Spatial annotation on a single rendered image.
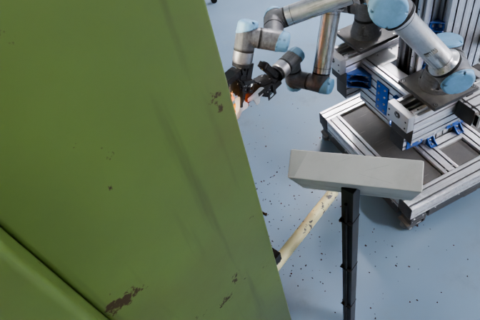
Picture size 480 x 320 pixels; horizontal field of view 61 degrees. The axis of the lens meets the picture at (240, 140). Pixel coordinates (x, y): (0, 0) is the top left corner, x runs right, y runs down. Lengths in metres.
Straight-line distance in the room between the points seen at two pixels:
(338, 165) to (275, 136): 1.74
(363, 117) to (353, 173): 1.53
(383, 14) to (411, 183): 0.58
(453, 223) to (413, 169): 1.38
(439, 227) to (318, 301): 0.76
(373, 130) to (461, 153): 0.47
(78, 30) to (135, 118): 0.17
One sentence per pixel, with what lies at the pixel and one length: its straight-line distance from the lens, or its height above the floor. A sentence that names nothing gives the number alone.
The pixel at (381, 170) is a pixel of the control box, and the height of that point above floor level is 1.18.
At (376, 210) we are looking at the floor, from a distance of 2.45.
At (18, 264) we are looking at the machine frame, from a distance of 0.55.
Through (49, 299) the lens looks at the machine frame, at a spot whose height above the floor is 1.59.
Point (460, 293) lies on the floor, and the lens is 2.30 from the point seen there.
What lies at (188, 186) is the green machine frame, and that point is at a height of 1.43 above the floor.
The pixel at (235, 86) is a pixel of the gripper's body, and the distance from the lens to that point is 1.53.
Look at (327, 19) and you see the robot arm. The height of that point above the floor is 1.15.
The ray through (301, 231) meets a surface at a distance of 1.64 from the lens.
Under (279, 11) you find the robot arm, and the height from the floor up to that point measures 1.26.
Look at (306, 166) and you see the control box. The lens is 1.12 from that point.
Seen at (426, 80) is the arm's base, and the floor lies 0.87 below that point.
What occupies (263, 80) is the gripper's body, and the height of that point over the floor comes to 1.02.
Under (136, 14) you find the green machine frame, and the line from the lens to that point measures 0.62.
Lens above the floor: 2.06
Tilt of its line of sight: 46 degrees down
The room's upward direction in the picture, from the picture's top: 16 degrees counter-clockwise
